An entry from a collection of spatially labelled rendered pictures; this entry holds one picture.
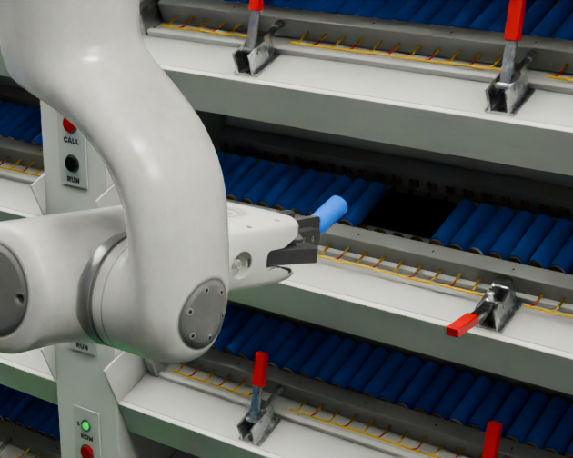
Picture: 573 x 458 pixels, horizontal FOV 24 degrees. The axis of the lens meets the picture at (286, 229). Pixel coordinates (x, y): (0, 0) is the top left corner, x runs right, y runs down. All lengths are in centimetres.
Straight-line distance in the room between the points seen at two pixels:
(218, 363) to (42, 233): 63
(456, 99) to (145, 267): 43
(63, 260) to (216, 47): 53
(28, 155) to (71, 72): 77
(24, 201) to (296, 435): 42
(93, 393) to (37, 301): 69
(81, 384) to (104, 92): 76
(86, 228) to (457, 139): 40
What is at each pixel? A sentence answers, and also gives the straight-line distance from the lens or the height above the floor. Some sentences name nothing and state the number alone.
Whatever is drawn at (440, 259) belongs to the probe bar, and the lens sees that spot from 122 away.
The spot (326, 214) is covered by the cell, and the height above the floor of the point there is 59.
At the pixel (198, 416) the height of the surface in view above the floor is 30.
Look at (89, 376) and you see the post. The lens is 150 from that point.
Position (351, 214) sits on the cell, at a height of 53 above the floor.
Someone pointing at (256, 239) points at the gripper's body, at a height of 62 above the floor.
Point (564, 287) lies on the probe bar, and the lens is 117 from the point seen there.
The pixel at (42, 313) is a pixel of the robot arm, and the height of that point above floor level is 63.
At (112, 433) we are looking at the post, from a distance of 151.
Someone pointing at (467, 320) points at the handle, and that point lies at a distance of 112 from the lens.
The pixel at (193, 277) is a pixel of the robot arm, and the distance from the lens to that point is 80.
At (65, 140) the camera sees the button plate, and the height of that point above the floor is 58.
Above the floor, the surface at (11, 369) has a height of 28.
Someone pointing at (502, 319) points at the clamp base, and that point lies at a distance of 117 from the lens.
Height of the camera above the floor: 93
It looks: 18 degrees down
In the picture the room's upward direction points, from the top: straight up
